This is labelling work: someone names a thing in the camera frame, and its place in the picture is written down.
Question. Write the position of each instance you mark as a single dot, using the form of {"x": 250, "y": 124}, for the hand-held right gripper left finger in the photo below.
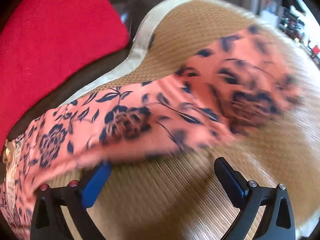
{"x": 96, "y": 183}

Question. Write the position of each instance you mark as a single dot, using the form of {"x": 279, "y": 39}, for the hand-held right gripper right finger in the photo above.
{"x": 233, "y": 180}

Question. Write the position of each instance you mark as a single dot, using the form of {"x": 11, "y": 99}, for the pink floral garment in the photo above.
{"x": 140, "y": 120}

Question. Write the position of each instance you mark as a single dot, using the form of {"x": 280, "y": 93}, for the woven rattan mat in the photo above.
{"x": 200, "y": 130}

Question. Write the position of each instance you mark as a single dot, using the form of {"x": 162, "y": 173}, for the red knitted garment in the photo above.
{"x": 50, "y": 35}

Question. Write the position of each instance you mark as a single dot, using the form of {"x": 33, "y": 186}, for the cluttered shelf items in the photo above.
{"x": 295, "y": 20}

